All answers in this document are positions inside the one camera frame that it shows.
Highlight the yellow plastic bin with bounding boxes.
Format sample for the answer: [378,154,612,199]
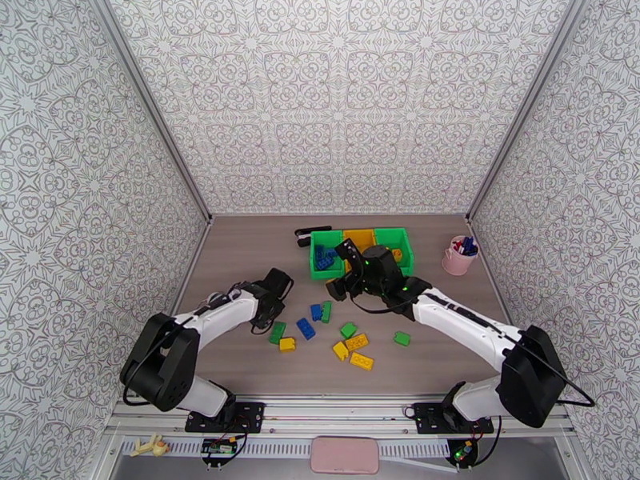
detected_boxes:
[342,228,377,254]

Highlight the green plastic bin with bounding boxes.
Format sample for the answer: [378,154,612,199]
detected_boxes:
[374,226,415,272]
[310,230,346,281]

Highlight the black stapler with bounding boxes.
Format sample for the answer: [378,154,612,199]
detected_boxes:
[294,225,334,249]

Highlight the pink cup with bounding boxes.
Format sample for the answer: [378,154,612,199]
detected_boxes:
[441,235,479,277]

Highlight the pink rectangular pad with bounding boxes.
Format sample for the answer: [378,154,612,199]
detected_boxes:
[310,436,381,476]

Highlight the pale yellow toy figure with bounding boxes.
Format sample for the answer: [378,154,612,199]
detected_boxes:
[130,434,160,458]

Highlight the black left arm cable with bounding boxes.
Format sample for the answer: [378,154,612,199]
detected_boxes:
[121,281,276,407]

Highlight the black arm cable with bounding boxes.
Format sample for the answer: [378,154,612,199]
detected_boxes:
[121,281,276,407]
[349,297,597,409]

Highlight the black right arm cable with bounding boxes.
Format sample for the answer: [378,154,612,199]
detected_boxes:
[349,297,597,409]

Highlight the aluminium side rail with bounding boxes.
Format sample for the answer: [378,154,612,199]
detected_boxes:
[134,215,216,397]

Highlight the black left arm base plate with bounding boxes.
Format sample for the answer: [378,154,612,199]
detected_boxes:
[185,401,266,434]

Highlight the aluminium front rail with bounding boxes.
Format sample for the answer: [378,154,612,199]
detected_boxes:
[107,393,576,437]

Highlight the white slotted cable duct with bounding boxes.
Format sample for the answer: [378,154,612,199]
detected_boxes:
[119,439,451,458]

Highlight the green circuit board black mount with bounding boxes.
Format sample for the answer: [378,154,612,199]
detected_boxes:
[199,438,238,467]
[446,438,478,467]

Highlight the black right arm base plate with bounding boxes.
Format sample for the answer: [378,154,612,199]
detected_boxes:
[414,402,495,436]

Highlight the aluminium corner post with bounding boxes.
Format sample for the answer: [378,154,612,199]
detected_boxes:
[86,0,214,224]
[465,0,586,224]

